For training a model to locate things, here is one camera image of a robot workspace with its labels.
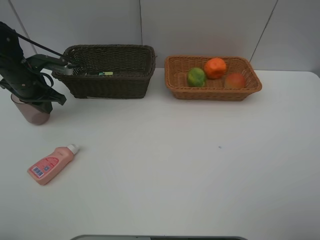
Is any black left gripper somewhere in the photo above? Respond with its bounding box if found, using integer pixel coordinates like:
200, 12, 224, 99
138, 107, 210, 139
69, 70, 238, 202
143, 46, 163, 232
0, 62, 66, 114

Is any translucent purple plastic cup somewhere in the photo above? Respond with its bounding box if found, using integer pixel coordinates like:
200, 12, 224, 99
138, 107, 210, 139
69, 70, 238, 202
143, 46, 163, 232
10, 94, 50, 126

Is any dark green pump bottle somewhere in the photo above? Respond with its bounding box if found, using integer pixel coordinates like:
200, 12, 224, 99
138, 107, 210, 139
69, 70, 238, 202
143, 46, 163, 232
85, 71, 114, 76

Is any pink lotion bottle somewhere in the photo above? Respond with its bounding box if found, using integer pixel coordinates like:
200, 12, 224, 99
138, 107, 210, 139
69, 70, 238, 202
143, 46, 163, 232
27, 144, 80, 186

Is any green mango fruit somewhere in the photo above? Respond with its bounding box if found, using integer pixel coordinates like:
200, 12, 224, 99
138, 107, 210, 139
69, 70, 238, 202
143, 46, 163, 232
187, 67, 207, 88

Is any orange tangerine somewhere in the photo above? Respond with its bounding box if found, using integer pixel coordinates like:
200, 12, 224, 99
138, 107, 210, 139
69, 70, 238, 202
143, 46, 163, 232
204, 57, 227, 79

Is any red round fruit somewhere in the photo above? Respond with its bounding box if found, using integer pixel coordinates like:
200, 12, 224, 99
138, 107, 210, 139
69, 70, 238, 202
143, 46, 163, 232
224, 72, 246, 89

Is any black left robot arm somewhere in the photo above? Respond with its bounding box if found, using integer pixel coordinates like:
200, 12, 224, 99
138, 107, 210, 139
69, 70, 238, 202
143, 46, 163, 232
0, 22, 68, 114

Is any dark brown wicker basket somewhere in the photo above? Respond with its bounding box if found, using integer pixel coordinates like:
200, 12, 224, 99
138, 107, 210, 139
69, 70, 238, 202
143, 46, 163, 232
52, 44, 156, 99

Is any orange wicker basket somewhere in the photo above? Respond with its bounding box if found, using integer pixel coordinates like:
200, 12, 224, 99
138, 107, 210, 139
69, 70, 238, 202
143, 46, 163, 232
164, 55, 262, 101

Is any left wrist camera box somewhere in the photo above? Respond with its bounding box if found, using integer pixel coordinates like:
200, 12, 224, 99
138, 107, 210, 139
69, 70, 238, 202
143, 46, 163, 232
26, 54, 74, 76

